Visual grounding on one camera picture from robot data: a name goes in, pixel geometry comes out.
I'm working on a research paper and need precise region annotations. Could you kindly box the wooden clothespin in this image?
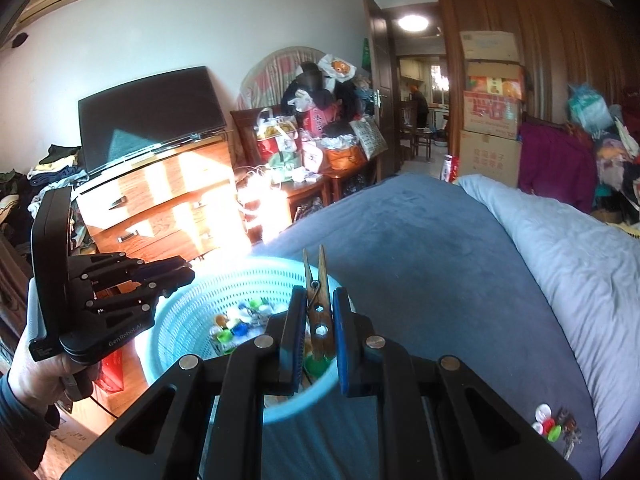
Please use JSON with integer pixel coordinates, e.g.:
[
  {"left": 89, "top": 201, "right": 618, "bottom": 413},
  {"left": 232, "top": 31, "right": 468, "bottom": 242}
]
[{"left": 303, "top": 245, "right": 335, "bottom": 360}]

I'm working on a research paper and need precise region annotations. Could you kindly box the person left hand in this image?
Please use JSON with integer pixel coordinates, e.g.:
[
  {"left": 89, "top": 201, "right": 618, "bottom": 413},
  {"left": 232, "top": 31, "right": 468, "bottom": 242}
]
[{"left": 8, "top": 330, "right": 100, "bottom": 416}]

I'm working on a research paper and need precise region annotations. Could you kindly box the blue plastic basket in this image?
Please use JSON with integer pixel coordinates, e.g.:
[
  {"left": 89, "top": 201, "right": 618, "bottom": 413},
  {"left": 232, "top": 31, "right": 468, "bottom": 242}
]
[{"left": 133, "top": 254, "right": 352, "bottom": 427}]

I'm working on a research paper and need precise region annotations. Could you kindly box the wooden drawer dresser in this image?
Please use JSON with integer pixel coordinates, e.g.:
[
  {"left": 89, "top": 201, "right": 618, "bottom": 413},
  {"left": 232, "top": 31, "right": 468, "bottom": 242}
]
[{"left": 76, "top": 133, "right": 250, "bottom": 261}]

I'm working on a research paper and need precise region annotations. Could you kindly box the white printed cap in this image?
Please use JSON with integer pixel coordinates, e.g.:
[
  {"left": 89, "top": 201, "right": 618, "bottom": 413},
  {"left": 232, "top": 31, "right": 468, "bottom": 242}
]
[{"left": 535, "top": 403, "right": 552, "bottom": 424}]

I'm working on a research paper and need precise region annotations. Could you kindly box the red bottle cap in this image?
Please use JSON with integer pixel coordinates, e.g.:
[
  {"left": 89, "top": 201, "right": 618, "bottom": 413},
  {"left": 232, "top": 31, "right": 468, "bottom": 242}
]
[{"left": 542, "top": 417, "right": 555, "bottom": 434}]

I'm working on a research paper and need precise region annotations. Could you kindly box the green cap top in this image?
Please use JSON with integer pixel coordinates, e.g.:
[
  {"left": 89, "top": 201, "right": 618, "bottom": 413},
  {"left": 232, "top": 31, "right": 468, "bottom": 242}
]
[{"left": 547, "top": 425, "right": 563, "bottom": 442}]

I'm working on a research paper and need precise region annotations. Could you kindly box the black television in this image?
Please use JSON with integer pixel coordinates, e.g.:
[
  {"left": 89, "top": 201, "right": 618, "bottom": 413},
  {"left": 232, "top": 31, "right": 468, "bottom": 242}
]
[{"left": 78, "top": 66, "right": 226, "bottom": 174}]

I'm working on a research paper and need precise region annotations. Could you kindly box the dark blue bed sheet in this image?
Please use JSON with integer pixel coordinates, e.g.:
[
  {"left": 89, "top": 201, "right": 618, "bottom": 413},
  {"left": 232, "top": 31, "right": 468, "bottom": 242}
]
[{"left": 254, "top": 174, "right": 601, "bottom": 479}]

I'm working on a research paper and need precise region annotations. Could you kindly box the light blue quilt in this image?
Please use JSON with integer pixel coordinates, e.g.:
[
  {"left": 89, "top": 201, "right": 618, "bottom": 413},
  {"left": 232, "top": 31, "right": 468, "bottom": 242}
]
[{"left": 458, "top": 174, "right": 639, "bottom": 479}]

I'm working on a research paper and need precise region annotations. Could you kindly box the cardboard boxes stack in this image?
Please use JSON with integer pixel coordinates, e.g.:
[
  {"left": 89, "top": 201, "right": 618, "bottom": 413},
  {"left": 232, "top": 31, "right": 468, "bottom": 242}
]
[{"left": 459, "top": 30, "right": 525, "bottom": 188}]

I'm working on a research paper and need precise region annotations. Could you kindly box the magenta garment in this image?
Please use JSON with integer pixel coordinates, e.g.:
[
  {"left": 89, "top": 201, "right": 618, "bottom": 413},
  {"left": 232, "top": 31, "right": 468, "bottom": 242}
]
[{"left": 518, "top": 122, "right": 598, "bottom": 214}]

